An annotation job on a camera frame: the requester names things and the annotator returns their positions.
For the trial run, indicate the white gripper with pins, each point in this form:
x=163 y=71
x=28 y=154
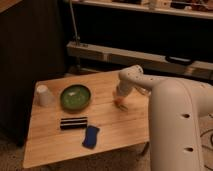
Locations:
x=119 y=94

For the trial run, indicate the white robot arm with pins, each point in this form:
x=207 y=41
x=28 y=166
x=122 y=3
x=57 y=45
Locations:
x=174 y=108

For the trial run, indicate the long grey case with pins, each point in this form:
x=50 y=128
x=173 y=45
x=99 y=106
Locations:
x=197 y=69

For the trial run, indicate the green bowl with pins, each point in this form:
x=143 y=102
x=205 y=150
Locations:
x=75 y=97

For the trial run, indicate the wooden folding table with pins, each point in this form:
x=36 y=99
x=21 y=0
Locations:
x=47 y=143

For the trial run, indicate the black striped rectangular box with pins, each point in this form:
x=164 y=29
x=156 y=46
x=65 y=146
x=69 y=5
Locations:
x=73 y=123

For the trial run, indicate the metal pole stand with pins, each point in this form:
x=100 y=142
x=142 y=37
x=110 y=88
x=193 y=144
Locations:
x=76 y=35

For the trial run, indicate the white upside-down cup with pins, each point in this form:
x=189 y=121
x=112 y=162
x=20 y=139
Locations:
x=45 y=96

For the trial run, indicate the wooden shelf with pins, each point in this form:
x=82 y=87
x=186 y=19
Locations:
x=148 y=6

